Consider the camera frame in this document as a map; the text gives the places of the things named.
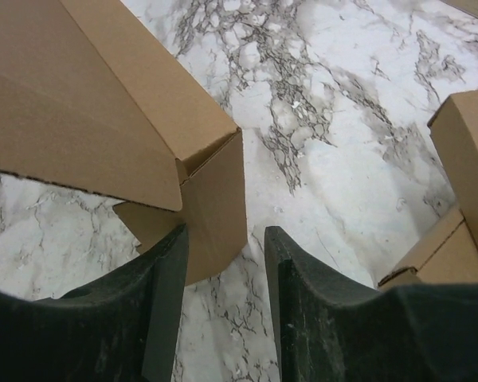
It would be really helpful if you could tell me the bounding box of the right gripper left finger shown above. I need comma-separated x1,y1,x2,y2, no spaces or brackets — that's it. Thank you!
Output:
0,225,189,381

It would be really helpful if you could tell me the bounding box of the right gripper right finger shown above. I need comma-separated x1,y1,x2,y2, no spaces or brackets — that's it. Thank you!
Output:
264,226,478,381

